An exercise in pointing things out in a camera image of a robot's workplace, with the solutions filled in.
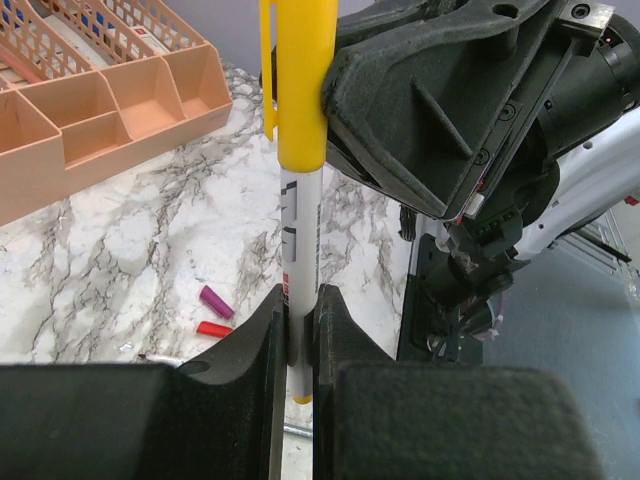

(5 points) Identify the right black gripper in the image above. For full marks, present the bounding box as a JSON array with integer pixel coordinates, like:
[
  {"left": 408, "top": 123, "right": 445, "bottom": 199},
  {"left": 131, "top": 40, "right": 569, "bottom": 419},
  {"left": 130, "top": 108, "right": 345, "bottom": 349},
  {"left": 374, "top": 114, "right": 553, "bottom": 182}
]
[{"left": 322, "top": 1, "right": 639, "bottom": 260}]

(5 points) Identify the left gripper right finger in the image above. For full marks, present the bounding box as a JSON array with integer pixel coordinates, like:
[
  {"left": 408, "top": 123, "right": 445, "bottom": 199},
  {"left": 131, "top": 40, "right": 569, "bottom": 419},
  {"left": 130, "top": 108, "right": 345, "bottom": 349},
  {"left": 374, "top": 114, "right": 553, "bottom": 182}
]
[{"left": 312, "top": 284, "right": 605, "bottom": 479}]

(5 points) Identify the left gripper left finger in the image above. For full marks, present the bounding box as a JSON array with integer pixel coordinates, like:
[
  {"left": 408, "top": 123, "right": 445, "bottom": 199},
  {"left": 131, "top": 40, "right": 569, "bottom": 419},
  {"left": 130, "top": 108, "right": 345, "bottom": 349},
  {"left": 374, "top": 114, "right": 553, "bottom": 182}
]
[{"left": 1, "top": 287, "right": 286, "bottom": 479}]

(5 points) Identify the purple pen cap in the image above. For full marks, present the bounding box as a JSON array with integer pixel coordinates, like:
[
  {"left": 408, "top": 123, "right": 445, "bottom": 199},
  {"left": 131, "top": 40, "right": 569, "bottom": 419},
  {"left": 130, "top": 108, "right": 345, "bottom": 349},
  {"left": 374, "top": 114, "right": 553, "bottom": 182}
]
[{"left": 199, "top": 285, "right": 235, "bottom": 320}]

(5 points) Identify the yellow pen cap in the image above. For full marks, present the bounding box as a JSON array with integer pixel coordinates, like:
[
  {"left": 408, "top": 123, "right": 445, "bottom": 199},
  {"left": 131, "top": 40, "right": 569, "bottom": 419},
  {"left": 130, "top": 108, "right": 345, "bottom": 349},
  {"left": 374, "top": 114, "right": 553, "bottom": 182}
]
[{"left": 259, "top": 0, "right": 338, "bottom": 173}]

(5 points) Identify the red pen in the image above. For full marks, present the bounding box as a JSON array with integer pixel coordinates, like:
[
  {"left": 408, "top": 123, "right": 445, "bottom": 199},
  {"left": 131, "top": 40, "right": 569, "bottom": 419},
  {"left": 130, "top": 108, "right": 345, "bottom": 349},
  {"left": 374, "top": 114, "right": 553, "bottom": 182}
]
[{"left": 138, "top": 354, "right": 187, "bottom": 368}]

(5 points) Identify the yellow pen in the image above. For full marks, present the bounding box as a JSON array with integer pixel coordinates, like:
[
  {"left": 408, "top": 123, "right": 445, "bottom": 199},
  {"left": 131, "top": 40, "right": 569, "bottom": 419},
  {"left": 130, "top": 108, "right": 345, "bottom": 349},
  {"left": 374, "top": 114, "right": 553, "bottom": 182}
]
[{"left": 280, "top": 169, "right": 323, "bottom": 404}]

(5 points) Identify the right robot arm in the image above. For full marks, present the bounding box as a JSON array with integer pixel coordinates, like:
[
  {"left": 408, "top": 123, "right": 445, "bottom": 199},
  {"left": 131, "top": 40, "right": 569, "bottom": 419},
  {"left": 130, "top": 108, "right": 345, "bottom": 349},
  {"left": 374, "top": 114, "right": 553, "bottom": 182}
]
[{"left": 322, "top": 1, "right": 639, "bottom": 363}]

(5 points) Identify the red pen cap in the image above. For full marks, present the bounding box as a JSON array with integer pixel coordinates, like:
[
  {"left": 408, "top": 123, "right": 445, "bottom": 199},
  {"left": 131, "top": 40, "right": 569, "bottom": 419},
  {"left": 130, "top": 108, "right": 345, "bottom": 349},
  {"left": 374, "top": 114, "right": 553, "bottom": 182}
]
[{"left": 196, "top": 321, "right": 233, "bottom": 339}]

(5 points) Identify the orange desk organizer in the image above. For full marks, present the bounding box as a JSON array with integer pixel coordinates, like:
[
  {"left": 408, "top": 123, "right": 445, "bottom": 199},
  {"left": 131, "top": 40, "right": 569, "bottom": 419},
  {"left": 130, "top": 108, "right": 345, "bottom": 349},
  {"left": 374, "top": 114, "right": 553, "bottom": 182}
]
[{"left": 0, "top": 0, "right": 234, "bottom": 227}]

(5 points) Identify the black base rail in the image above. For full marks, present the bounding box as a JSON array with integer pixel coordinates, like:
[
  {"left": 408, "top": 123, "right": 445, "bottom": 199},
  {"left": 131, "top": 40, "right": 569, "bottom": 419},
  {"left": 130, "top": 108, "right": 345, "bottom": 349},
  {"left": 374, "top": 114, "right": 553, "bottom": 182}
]
[{"left": 396, "top": 234, "right": 492, "bottom": 366}]

